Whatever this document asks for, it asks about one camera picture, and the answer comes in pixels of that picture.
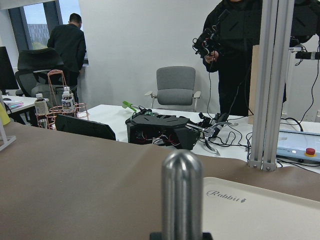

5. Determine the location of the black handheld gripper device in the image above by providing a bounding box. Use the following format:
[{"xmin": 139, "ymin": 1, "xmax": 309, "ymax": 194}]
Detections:
[{"xmin": 122, "ymin": 101, "xmax": 237, "ymax": 156}]

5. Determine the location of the person holding camera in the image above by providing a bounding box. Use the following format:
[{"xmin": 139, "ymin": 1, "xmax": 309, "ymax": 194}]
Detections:
[{"xmin": 202, "ymin": 0, "xmax": 320, "ymax": 117}]

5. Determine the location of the black office chair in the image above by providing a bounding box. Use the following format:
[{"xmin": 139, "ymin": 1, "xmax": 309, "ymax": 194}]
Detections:
[{"xmin": 15, "ymin": 47, "xmax": 76, "ymax": 109}]

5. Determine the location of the steel muddler black tip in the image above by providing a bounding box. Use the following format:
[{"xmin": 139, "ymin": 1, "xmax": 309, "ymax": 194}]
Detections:
[{"xmin": 161, "ymin": 149, "xmax": 203, "ymax": 240}]

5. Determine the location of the cream rabbit tray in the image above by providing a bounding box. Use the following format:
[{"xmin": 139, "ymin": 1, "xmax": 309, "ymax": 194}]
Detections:
[{"xmin": 202, "ymin": 177, "xmax": 320, "ymax": 240}]

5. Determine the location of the aluminium frame post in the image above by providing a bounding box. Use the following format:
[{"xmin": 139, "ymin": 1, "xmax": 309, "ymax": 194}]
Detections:
[{"xmin": 248, "ymin": 0, "xmax": 295, "ymax": 172}]

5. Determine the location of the blue teach pendant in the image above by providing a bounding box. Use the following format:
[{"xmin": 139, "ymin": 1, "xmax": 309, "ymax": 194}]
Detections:
[{"xmin": 276, "ymin": 130, "xmax": 320, "ymax": 164}]

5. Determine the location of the white wire cup rack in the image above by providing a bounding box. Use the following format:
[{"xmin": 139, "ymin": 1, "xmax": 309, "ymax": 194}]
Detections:
[{"xmin": 0, "ymin": 96, "xmax": 16, "ymax": 151}]

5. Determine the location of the black monitor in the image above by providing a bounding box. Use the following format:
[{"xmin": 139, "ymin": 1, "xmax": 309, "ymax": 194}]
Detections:
[{"xmin": 0, "ymin": 46, "xmax": 19, "ymax": 92}]

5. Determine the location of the black video camera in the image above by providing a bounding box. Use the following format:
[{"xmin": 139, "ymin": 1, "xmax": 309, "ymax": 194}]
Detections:
[{"xmin": 192, "ymin": 9, "xmax": 230, "ymax": 58}]

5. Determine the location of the copper wire bottle holder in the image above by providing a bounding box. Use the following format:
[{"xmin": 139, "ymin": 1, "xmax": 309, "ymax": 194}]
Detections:
[{"xmin": 33, "ymin": 69, "xmax": 89, "ymax": 130}]

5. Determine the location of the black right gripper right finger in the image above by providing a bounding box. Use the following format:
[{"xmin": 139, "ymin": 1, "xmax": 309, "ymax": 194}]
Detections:
[{"xmin": 202, "ymin": 232, "xmax": 213, "ymax": 240}]

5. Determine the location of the black long bar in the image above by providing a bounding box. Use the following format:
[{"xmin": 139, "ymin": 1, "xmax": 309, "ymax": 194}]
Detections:
[{"xmin": 55, "ymin": 114, "xmax": 116, "ymax": 141}]

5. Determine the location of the person in black suit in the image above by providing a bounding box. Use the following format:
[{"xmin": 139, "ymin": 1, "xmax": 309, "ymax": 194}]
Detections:
[{"xmin": 47, "ymin": 13, "xmax": 86, "ymax": 87}]

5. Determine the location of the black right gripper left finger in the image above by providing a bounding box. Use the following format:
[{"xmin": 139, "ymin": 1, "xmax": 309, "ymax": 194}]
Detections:
[{"xmin": 149, "ymin": 232, "xmax": 162, "ymax": 240}]

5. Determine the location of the drink bottle white cap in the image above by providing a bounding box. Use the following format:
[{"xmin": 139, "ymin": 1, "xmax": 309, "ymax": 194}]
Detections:
[{"xmin": 61, "ymin": 87, "xmax": 76, "ymax": 114}]

